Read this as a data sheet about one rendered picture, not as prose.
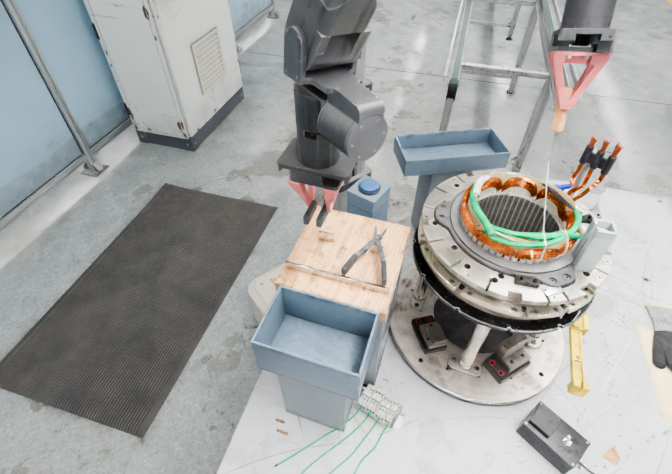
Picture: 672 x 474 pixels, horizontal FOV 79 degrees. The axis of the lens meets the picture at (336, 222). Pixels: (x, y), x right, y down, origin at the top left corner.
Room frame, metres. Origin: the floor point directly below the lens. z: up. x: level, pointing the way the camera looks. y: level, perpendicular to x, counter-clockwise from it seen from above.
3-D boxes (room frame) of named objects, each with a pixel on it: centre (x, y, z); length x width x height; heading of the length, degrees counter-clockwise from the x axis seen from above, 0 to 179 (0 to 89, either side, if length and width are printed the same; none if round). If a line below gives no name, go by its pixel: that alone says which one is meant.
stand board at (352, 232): (0.47, -0.02, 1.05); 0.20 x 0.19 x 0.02; 161
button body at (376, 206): (0.68, -0.07, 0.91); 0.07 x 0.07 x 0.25; 54
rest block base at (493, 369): (0.39, -0.35, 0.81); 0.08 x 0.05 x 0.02; 118
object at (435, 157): (0.81, -0.27, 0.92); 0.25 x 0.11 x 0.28; 98
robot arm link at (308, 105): (0.45, 0.02, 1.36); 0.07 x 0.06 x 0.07; 36
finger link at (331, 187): (0.46, 0.02, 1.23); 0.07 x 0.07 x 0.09; 72
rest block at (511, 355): (0.39, -0.36, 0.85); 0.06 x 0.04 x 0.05; 118
